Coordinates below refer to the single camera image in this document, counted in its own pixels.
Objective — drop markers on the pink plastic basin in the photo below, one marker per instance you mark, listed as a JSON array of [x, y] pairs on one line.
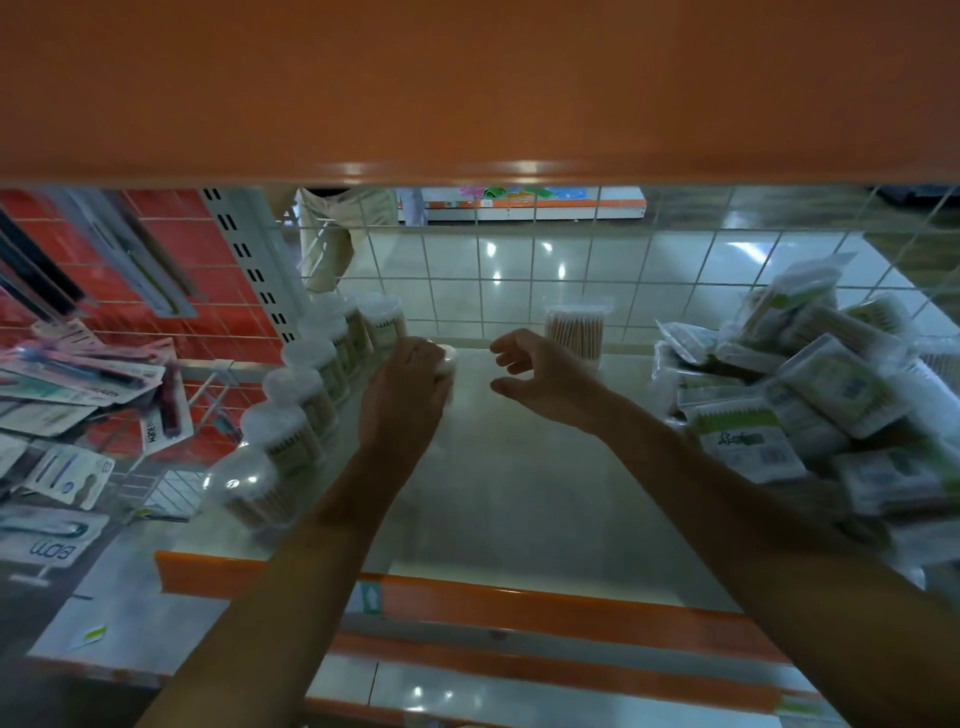
[[471, 193]]

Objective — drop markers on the pile of toothbrush packs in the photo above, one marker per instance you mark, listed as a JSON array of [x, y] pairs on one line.
[[67, 382]]

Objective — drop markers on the distant white orange shelf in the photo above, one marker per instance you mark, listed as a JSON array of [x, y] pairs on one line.
[[615, 210]]

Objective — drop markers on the white shelf board orange rim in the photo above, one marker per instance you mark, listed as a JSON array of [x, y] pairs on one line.
[[525, 703], [142, 622], [525, 669], [480, 82]]

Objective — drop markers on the person's left hand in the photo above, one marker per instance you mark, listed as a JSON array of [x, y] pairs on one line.
[[405, 412]]

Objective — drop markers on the price label green arrow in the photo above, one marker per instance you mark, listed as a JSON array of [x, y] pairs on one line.
[[369, 598]]

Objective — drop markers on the person's right hand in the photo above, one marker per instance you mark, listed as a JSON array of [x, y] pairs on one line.
[[562, 390]]

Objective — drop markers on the blue plastic item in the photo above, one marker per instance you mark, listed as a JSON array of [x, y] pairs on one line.
[[566, 193]]

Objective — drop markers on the hanging dark packaged items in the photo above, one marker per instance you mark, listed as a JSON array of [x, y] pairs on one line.
[[127, 255], [37, 262]]

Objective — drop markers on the person's right forearm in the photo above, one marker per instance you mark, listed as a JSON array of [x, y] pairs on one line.
[[787, 555]]

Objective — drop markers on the white slotted shelf post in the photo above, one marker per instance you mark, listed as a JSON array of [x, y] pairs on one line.
[[251, 262]]

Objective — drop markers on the white shelf orange rail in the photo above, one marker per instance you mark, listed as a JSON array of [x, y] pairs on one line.
[[525, 487]]

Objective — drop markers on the pile of cotton swab packs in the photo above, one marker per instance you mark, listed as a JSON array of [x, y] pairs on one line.
[[825, 390]]

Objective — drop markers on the person's left forearm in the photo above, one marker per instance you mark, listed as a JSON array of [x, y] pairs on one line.
[[285, 600]]

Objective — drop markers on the green plastic item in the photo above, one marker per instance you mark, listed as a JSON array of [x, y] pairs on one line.
[[517, 193]]

